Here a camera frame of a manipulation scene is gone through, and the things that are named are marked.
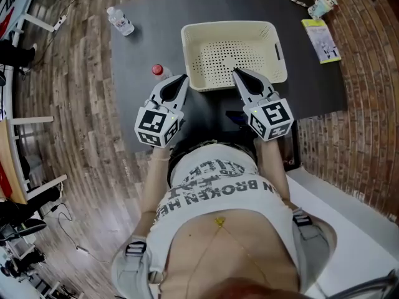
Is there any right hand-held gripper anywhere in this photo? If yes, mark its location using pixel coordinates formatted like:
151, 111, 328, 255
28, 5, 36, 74
232, 68, 294, 142

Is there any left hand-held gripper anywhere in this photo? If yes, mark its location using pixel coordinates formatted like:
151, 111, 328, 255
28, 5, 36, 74
134, 74, 190, 150

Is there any red-capped white bottle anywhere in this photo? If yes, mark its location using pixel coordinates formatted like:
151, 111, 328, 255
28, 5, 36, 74
151, 64, 174, 81

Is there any cream perforated plastic basket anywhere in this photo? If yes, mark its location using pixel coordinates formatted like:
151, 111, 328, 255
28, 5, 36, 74
180, 21, 288, 92

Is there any clear plastic water bottle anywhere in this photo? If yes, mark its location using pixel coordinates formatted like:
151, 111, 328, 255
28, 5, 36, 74
106, 6, 135, 37

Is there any person's right forearm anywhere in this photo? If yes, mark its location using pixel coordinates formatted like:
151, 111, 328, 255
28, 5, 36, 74
254, 137, 294, 211

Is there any person's left forearm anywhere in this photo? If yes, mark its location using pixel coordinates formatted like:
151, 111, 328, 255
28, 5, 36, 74
133, 145, 172, 239

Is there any dark grey table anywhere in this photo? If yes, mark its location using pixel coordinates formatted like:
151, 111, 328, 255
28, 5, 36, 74
110, 0, 349, 154

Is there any black case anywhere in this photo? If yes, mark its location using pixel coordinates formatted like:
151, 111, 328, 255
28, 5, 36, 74
282, 120, 303, 173

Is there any yellow-green book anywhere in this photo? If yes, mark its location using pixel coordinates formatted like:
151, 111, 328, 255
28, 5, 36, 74
300, 18, 342, 65

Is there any cartoon figurine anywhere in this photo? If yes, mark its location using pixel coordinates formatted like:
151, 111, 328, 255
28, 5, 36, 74
307, 0, 339, 20

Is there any white printed t-shirt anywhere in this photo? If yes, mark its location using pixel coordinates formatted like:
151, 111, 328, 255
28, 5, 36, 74
146, 143, 305, 277

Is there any white power strip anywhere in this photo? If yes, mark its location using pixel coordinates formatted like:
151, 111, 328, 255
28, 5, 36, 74
53, 15, 68, 31

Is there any person's chest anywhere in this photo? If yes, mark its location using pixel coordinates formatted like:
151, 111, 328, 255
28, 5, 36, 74
160, 209, 302, 299

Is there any wooden table with white legs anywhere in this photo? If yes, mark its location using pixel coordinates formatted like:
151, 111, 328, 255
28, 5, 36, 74
0, 116, 69, 205

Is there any white desk with red graphic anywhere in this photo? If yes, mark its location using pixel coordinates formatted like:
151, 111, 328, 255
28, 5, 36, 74
0, 0, 63, 43

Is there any gold necklace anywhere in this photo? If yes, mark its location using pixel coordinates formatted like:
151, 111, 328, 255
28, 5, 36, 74
186, 216, 269, 295

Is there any grey right harness strap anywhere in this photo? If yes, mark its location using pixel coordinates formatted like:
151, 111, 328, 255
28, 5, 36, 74
291, 209, 333, 292

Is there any grey harness strap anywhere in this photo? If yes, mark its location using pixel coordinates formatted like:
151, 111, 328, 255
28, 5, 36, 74
111, 237, 166, 299
291, 209, 333, 292

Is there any grey left harness strap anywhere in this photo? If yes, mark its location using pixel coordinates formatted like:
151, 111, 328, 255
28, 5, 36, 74
111, 237, 166, 299

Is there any head camera mount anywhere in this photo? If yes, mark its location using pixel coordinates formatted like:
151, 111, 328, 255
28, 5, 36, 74
339, 269, 399, 299

